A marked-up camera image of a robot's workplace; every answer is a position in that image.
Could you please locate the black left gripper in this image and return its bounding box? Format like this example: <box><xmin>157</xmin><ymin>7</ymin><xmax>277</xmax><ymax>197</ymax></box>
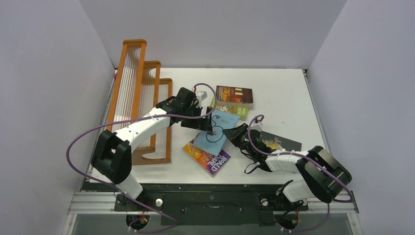
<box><xmin>182</xmin><ymin>105</ymin><xmax>212</xmax><ymax>133</ymax></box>

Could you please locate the light blue hardcover book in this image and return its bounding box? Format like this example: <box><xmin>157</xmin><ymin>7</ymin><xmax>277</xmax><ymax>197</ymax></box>
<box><xmin>193</xmin><ymin>110</ymin><xmax>240</xmax><ymax>156</ymax></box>

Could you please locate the colourful Roald Dahl paperback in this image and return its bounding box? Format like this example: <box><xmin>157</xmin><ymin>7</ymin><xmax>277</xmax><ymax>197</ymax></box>
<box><xmin>183</xmin><ymin>135</ymin><xmax>231</xmax><ymax>177</ymax></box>

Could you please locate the orange wooden file rack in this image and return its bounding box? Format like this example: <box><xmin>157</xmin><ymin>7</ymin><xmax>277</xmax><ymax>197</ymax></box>
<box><xmin>106</xmin><ymin>39</ymin><xmax>173</xmax><ymax>165</ymax></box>

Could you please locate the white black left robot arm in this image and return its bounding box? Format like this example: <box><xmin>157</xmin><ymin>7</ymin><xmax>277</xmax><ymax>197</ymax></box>
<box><xmin>91</xmin><ymin>87</ymin><xmax>212</xmax><ymax>211</ymax></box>

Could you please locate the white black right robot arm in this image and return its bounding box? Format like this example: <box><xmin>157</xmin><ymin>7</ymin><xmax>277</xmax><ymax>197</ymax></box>
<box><xmin>223</xmin><ymin>122</ymin><xmax>352</xmax><ymax>209</ymax></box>

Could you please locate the green cover paperback book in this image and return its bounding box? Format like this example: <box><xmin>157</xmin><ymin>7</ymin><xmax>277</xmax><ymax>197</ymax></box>
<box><xmin>215</xmin><ymin>104</ymin><xmax>249</xmax><ymax>121</ymax></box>

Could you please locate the brown cover paperback book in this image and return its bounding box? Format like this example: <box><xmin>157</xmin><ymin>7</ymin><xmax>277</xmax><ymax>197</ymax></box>
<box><xmin>216</xmin><ymin>86</ymin><xmax>254</xmax><ymax>109</ymax></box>

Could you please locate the dark Moon and Sixpence book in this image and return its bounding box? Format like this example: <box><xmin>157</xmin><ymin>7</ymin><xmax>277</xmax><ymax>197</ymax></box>
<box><xmin>260</xmin><ymin>131</ymin><xmax>302</xmax><ymax>151</ymax></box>

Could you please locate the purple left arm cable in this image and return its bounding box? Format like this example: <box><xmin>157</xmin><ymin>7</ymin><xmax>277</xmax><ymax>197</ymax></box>
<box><xmin>66</xmin><ymin>83</ymin><xmax>218</xmax><ymax>234</ymax></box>

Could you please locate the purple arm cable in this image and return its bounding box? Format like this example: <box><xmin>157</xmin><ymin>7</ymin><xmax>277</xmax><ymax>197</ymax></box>
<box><xmin>66</xmin><ymin>83</ymin><xmax>218</xmax><ymax>234</ymax></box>
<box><xmin>247</xmin><ymin>114</ymin><xmax>355</xmax><ymax>234</ymax></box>

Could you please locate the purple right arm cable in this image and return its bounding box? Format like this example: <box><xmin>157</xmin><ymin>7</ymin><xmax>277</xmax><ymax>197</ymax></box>
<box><xmin>247</xmin><ymin>114</ymin><xmax>355</xmax><ymax>234</ymax></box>

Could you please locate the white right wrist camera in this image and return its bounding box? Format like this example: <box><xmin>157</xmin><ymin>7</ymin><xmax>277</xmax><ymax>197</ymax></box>
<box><xmin>251</xmin><ymin>120</ymin><xmax>263</xmax><ymax>131</ymax></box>

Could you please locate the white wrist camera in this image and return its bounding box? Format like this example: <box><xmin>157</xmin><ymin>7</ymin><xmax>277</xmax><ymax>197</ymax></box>
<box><xmin>251</xmin><ymin>120</ymin><xmax>263</xmax><ymax>131</ymax></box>
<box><xmin>195</xmin><ymin>91</ymin><xmax>208</xmax><ymax>102</ymax></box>

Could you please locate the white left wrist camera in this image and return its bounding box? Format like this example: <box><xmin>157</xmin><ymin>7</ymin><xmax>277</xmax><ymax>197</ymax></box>
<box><xmin>195</xmin><ymin>91</ymin><xmax>208</xmax><ymax>102</ymax></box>

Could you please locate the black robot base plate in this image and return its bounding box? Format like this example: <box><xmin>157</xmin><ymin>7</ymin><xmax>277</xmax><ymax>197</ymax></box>
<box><xmin>81</xmin><ymin>181</ymin><xmax>341</xmax><ymax>228</ymax></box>

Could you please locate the aluminium rail frame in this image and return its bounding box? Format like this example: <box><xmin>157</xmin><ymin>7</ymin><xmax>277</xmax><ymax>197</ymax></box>
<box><xmin>63</xmin><ymin>188</ymin><xmax>363</xmax><ymax>235</ymax></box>

